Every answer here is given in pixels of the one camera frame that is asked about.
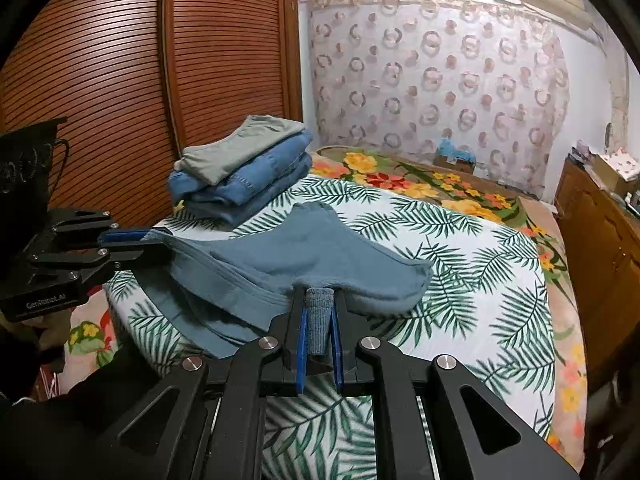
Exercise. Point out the blue plastic bag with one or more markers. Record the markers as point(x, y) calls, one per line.
point(455, 150)

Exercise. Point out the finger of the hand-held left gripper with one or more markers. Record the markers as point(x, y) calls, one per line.
point(145, 255)
point(125, 237)

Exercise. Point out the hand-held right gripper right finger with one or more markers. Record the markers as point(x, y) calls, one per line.
point(339, 360)

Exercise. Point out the circle pattern curtain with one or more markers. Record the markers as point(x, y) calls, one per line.
point(425, 85)

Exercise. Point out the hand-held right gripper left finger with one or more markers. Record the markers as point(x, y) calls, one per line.
point(301, 355)

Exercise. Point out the small round fan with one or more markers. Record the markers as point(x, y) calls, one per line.
point(608, 137)

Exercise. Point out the floral blanket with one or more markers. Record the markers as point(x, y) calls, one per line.
point(380, 175)

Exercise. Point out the leaf print bed sheet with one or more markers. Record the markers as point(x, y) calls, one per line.
point(475, 310)

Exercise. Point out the wooden side cabinet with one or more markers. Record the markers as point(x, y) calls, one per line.
point(600, 260)

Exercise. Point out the cardboard box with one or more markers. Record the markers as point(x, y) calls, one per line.
point(452, 166)

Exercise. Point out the purple storage box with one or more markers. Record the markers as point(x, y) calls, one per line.
point(582, 150)

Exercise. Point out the person's left forearm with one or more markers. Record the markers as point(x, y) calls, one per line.
point(50, 425)

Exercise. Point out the blue shorts pants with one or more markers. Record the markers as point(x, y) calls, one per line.
point(300, 255)

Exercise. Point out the wooden louvered wardrobe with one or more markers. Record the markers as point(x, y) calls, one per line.
point(150, 60)

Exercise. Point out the box with spotted cloth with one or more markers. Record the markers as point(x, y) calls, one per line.
point(620, 165)

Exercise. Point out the tied cream curtain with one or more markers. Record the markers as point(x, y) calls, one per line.
point(619, 85)

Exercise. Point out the stack of folded clothes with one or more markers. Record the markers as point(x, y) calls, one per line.
point(270, 175)

